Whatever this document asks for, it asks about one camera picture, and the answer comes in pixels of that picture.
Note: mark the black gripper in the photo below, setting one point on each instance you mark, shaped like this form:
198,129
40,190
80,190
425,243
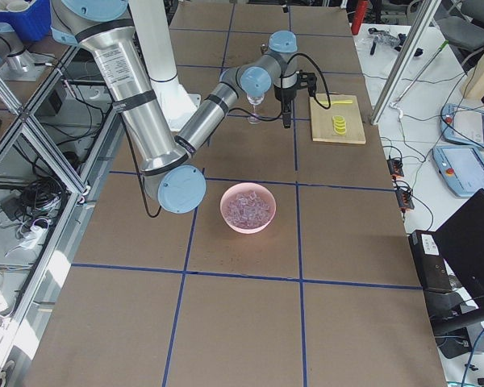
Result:
284,95

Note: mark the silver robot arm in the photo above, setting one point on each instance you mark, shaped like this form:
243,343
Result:
130,43

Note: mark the clear wine glass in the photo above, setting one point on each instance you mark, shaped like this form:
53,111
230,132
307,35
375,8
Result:
255,109

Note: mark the pile of ice cubes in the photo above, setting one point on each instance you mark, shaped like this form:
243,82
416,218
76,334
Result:
248,211

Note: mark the yellow plastic knife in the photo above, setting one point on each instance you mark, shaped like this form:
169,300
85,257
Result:
336,102

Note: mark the bamboo cutting board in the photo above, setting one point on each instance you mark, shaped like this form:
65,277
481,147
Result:
322,125

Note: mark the pink bowl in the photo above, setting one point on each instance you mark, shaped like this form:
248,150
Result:
262,192

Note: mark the red cylinder bottle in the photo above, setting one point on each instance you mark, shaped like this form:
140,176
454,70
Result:
358,16

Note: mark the far teach pendant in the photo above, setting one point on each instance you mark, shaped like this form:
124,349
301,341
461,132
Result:
463,125

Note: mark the teach pendant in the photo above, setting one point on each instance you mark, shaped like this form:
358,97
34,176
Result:
463,125
462,168

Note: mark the near teach pendant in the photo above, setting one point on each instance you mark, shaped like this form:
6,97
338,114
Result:
462,168

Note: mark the black monitor on stand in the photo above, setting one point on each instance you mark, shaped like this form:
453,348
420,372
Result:
450,266

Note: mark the aluminium frame post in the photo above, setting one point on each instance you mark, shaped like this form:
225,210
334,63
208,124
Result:
424,17

